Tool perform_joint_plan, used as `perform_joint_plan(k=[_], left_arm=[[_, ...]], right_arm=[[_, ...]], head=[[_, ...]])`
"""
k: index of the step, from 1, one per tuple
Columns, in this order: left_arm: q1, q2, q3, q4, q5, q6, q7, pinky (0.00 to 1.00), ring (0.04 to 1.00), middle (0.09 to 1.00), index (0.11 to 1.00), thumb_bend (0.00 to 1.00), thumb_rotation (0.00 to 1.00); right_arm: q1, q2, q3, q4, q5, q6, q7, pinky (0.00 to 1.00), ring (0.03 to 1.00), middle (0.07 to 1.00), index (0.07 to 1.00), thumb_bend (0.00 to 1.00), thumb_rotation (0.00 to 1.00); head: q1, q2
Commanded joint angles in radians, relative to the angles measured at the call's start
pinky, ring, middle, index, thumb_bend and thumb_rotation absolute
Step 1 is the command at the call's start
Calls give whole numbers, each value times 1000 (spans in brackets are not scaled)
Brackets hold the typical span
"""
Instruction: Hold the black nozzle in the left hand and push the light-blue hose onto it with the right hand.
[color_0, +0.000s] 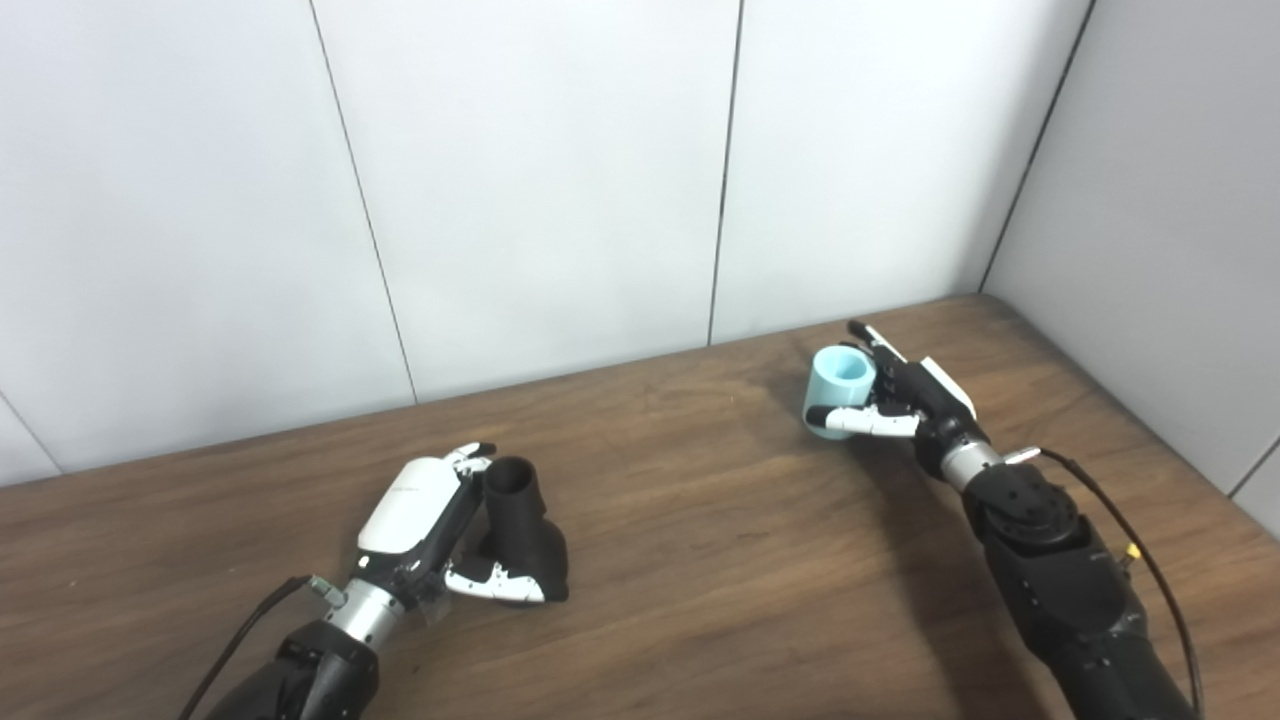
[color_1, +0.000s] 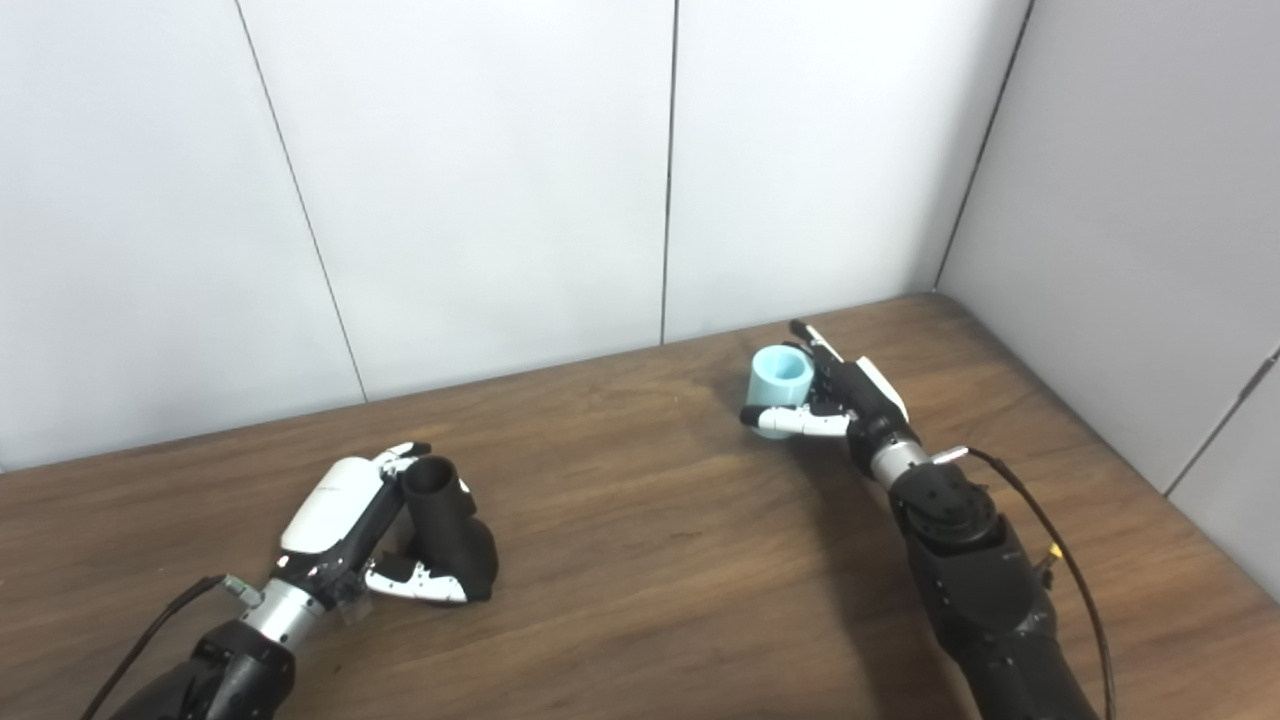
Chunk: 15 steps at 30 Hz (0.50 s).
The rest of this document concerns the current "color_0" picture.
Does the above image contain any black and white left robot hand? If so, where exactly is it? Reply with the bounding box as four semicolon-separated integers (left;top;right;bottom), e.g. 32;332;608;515
355;441;547;626

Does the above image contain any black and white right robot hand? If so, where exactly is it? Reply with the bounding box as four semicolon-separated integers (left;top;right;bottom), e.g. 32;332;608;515
806;320;991;479

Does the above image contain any light-blue hose cylinder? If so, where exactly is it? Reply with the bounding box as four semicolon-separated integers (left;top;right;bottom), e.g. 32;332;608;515
803;346;878;441

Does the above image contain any black flared nozzle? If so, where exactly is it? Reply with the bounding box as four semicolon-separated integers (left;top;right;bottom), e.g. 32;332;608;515
470;456;571;604

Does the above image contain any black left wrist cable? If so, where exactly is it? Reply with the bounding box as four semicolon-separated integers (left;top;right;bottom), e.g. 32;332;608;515
178;575;346;720

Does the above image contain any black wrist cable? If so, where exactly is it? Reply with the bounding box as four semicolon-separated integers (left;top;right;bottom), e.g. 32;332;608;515
178;575;346;720
1005;447;1204;720

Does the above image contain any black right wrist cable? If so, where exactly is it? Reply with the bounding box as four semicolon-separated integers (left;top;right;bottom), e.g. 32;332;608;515
1005;447;1204;720

